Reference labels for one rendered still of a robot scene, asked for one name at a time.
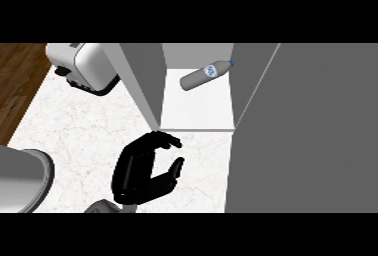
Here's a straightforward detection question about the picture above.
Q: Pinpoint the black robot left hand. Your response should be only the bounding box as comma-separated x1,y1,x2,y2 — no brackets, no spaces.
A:
110,130,186,206

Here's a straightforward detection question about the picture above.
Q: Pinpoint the white open cabinet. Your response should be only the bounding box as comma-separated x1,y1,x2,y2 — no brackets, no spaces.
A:
98,43,236,133

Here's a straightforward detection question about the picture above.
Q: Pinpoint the clear plastic water bottle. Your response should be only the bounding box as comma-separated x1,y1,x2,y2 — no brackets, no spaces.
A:
178,59,236,92

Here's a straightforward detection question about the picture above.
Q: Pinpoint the pale grey round appliance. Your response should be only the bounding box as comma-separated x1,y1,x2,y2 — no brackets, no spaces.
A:
0,145,56,214

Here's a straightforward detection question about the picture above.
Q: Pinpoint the white toaster with black base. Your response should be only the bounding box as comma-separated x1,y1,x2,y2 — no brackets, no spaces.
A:
44,43,122,97

